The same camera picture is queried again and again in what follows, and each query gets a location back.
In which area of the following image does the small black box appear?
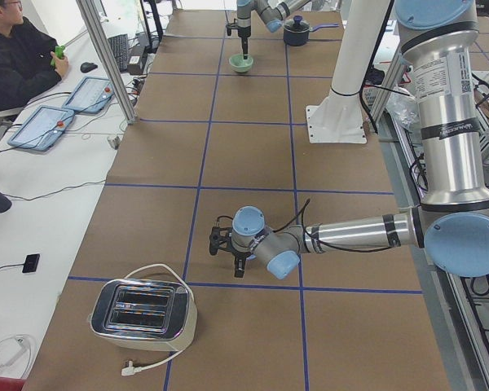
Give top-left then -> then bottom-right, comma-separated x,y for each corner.
22,253 -> 40,274

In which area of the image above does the green bowl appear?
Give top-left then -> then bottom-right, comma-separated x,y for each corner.
228,53 -> 254,73

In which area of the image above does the white camera mast base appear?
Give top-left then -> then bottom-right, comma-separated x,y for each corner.
306,0 -> 393,144

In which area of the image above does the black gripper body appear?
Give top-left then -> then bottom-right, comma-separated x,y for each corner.
209,217 -> 252,261
226,18 -> 251,37

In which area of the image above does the white chrome toaster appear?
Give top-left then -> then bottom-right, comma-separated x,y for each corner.
90,279 -> 197,352

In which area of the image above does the seated person in black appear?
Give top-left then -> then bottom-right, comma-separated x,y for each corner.
0,1 -> 69,111

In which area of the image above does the black keyboard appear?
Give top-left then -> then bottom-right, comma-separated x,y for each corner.
108,34 -> 129,72

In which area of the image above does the white toaster power cable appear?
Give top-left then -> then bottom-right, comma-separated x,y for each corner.
120,263 -> 187,376

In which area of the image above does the near blue teach pendant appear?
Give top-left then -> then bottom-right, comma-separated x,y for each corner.
7,105 -> 75,152

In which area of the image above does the black computer mouse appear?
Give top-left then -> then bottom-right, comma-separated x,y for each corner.
80,62 -> 98,73

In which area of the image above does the dark blue saucepan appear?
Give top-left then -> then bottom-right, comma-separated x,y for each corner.
283,15 -> 339,46

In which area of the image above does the far blue teach pendant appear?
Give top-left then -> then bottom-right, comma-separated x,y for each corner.
62,77 -> 113,114

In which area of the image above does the aluminium frame post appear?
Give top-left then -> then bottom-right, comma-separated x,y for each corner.
76,0 -> 136,125

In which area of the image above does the blue teach pendant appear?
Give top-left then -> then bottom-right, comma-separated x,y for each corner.
7,105 -> 75,152
62,77 -> 113,114

